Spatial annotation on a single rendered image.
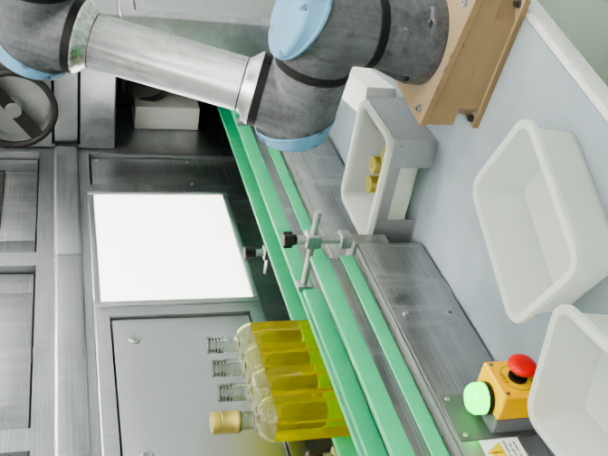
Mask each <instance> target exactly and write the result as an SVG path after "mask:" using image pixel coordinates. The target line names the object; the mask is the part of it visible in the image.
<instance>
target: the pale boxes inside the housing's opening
mask: <svg viewBox="0 0 608 456"><path fill-rule="evenodd" d="M161 91H162V90H160V89H157V88H154V87H150V86H147V85H144V84H141V83H137V82H134V81H130V99H134V105H130V106H131V111H132V117H133V122H134V128H146V129H181V130H198V122H199V113H200V108H199V105H198V102H197V100H194V99H191V98H187V97H185V96H182V95H178V94H175V93H172V92H168V93H167V95H166V96H165V97H164V98H163V99H161V100H158V101H147V100H140V98H146V97H151V96H155V95H157V94H158V93H160V92H161Z"/></svg>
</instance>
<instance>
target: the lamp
mask: <svg viewBox="0 0 608 456"><path fill-rule="evenodd" d="M464 403H465V406H466V408H467V410H468V411H469V412H470V413H473V414H483V415H486V414H491V413H492V412H493V410H494V408H495V395H494V391H493V388H492V386H491V385H490V383H489V382H487V381H480V382H476V383H470V384H469V385H467V386H466V388H465V390H464Z"/></svg>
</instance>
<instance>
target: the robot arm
mask: <svg viewBox="0 0 608 456"><path fill-rule="evenodd" d="M270 25H271V28H270V30H269V36H268V40H269V47H270V51H271V53H269V52H261V53H260V54H258V55H256V56H254V57H247V56H244V55H240V54H238V53H235V52H229V51H226V50H223V49H220V48H216V47H213V46H211V45H207V44H204V43H199V42H196V41H192V40H189V39H186V38H183V37H180V36H176V35H173V34H171V33H165V32H161V31H158V30H156V29H152V28H149V27H146V26H143V25H140V24H134V23H131V22H128V21H125V20H121V19H118V18H116V17H112V16H109V15H106V14H101V13H100V12H99V10H98V9H97V7H96V5H95V4H94V3H93V1H92V0H0V62H1V63H2V64H3V65H4V66H5V67H6V68H8V69H9V70H11V71H13V72H15V73H17V74H19V75H21V76H24V77H26V78H29V79H33V80H38V81H43V80H44V78H45V79H48V80H49V81H52V80H57V79H59V78H61V77H62V76H64V75H65V74H66V73H67V72H68V73H70V74H76V73H78V72H79V71H82V70H84V69H87V68H88V69H91V70H94V71H100V72H103V73H107V74H109V75H113V76H116V77H119V78H122V79H125V80H129V81H134V82H137V83H141V84H144V85H147V86H150V87H154V88H157V89H160V90H165V91H169V92H172V93H175V94H178V95H182V96H185V97H187V98H191V99H194V100H200V101H203V102H206V103H210V104H213V105H216V106H219V107H223V108H226V109H231V110H234V111H236V112H237V113H239V115H240V117H241V119H242V121H243V123H244V124H247V125H250V126H254V127H255V130H256V134H257V136H258V138H259V139H260V140H261V141H263V142H264V141H265V144H266V145H268V146H269V147H273V148H275V149H278V150H282V151H287V152H302V151H308V150H310V149H312V148H315V147H318V146H319V145H321V144H322V143H323V142H324V141H325V139H326V138H327V136H328V133H329V131H330V129H331V127H332V126H333V124H334V123H335V120H336V115H337V109H338V106H339V103H340V101H341V98H342V95H343V92H344V89H345V87H346V85H347V80H348V77H349V74H350V72H351V69H352V68H353V67H360V68H369V69H374V70H377V71H380V72H382V73H383V74H385V75H387V76H389V77H391V78H393V79H395V80H397V81H400V82H401V83H404V84H412V85H423V84H424V83H426V82H427V81H429V80H430V79H431V78H432V76H433V75H434V73H435V72H436V71H437V70H438V68H439V66H440V64H441V62H442V57H443V55H444V52H445V49H446V45H447V41H448V34H449V9H448V4H447V1H446V0H277V1H276V3H275V6H274V8H273V11H272V14H271V20H270Z"/></svg>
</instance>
